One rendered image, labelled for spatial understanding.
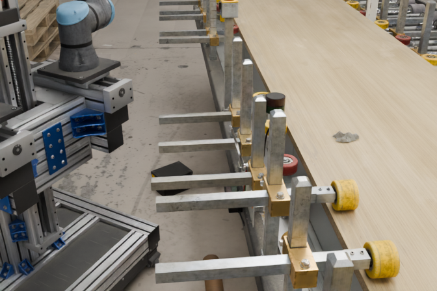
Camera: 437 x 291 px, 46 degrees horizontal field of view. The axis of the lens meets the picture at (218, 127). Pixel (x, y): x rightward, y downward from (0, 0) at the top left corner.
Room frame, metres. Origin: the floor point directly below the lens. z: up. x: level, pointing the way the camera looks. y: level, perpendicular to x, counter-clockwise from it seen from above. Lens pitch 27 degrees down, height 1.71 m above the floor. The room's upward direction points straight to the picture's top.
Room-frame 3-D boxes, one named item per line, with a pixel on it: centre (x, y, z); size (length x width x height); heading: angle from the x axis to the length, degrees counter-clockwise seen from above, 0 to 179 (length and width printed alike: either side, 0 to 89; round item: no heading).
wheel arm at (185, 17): (3.33, 0.17, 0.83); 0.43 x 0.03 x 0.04; 96
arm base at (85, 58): (1.85, 0.53, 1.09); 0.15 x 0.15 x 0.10
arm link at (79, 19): (1.85, 0.53, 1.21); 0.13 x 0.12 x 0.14; 158
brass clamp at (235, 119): (1.86, -0.07, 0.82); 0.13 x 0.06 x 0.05; 6
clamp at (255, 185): (1.37, -0.13, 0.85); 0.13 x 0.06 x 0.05; 6
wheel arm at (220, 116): (1.84, 0.02, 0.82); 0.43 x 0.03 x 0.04; 96
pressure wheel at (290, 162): (1.36, -0.21, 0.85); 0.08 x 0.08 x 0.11
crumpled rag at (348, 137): (1.51, -0.43, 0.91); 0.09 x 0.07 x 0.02; 89
